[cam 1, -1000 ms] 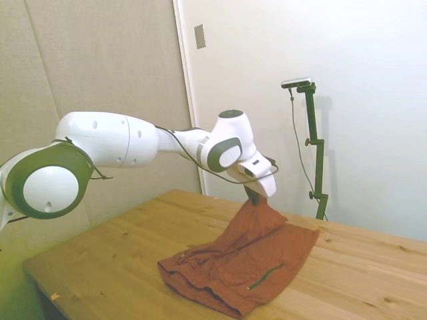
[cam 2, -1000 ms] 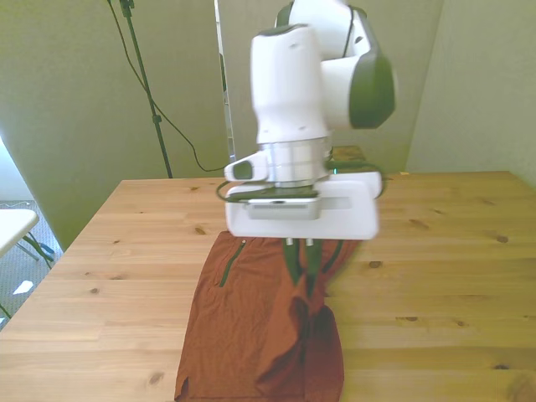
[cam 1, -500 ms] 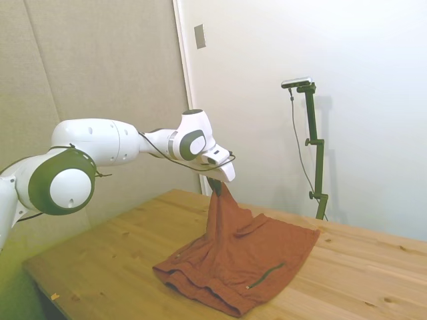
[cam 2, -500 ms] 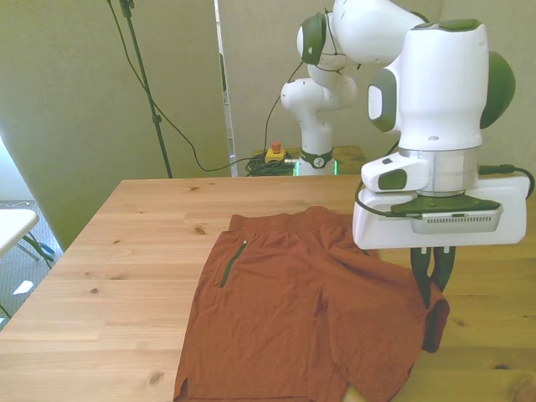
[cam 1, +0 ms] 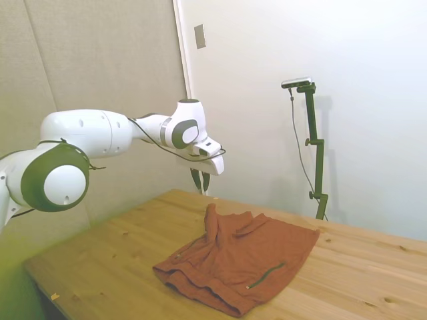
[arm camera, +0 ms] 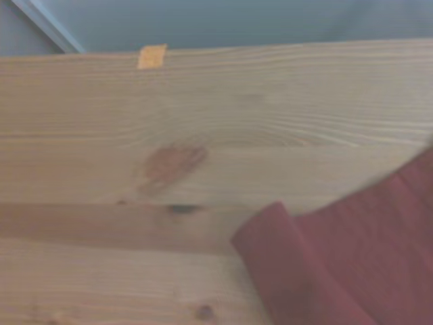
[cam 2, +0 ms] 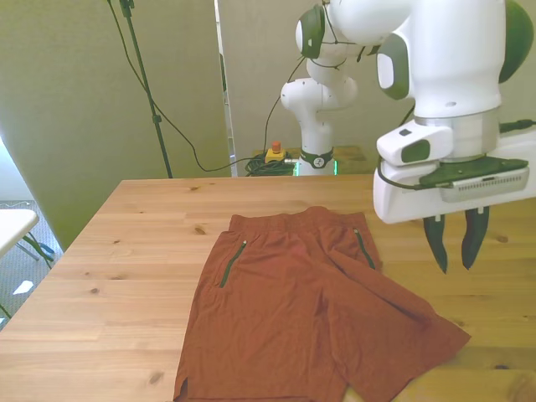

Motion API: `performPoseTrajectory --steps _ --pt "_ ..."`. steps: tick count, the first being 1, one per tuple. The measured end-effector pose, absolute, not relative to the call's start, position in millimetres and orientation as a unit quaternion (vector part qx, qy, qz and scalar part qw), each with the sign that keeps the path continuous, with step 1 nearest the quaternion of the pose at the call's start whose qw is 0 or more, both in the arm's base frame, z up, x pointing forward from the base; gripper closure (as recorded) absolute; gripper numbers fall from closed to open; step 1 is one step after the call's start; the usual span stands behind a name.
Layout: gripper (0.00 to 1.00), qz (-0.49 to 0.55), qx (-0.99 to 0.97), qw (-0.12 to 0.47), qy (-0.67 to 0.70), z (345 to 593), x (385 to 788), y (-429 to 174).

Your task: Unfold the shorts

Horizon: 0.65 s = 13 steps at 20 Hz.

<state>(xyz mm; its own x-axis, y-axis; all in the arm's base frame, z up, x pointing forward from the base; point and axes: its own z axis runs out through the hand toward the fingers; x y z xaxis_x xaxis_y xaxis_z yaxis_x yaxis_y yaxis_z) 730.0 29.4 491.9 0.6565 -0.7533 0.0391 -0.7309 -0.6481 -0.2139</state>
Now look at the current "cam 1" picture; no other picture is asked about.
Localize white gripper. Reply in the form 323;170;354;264
175;151;226;196

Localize rust orange shorts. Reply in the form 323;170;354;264
152;203;322;318

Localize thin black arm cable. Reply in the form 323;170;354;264
13;116;228;218

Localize dark green camera stand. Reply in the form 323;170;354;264
296;83;330;221

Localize white wall corner trim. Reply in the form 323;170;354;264
171;0;205;195

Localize grey stereo camera bar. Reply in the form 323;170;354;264
281;76;314;90

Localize grey wall plate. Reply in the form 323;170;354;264
193;23;207;50

